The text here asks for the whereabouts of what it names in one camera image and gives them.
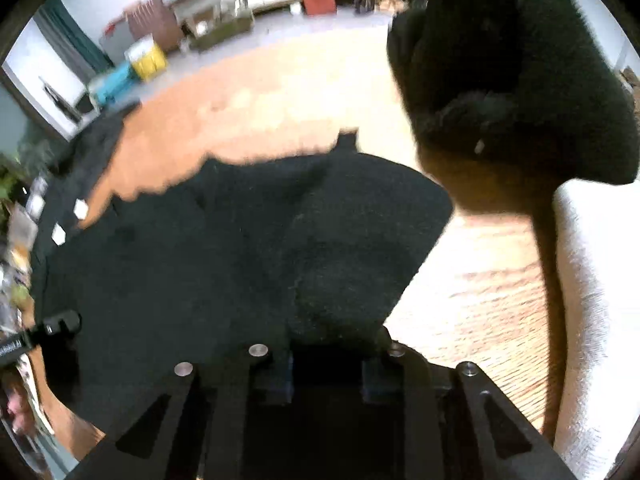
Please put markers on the black fuzzy garment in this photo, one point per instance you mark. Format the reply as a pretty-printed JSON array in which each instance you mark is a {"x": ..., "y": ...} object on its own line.
[{"x": 500, "y": 60}]

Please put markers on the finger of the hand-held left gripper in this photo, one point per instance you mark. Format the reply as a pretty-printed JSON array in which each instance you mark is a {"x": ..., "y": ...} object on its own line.
[{"x": 61, "y": 323}]

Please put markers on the black garment with white labels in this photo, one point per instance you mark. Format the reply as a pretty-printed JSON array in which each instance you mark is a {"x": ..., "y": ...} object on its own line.
[{"x": 200, "y": 260}]

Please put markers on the dark green curtain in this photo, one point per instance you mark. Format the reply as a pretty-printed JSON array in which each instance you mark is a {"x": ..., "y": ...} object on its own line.
[{"x": 72, "y": 35}]

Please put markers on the teal box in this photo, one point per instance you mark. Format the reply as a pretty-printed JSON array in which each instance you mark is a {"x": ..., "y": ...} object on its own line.
[{"x": 114, "y": 85}]

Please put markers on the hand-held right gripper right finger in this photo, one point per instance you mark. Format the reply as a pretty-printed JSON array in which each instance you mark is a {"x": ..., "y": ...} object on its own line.
[{"x": 369, "y": 380}]

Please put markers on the green potted plant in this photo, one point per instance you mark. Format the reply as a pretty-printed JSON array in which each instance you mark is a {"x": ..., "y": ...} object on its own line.
[{"x": 11, "y": 180}]

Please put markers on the yellow box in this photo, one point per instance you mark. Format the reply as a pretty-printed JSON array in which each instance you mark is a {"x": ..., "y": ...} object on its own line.
[{"x": 147, "y": 60}]

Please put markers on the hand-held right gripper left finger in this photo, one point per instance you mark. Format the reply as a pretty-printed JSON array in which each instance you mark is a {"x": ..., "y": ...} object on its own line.
[{"x": 287, "y": 377}]

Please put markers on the olive green box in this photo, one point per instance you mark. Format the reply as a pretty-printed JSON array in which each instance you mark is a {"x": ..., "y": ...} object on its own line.
[{"x": 222, "y": 34}]

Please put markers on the brown cabinet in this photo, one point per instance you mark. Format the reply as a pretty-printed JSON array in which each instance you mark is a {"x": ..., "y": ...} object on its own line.
[{"x": 152, "y": 22}]

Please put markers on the white cloth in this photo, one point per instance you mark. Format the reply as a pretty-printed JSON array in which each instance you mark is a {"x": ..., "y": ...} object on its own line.
[{"x": 595, "y": 310}]

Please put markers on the person's left hand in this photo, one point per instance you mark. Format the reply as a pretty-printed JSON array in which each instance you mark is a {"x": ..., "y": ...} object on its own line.
[{"x": 16, "y": 407}]

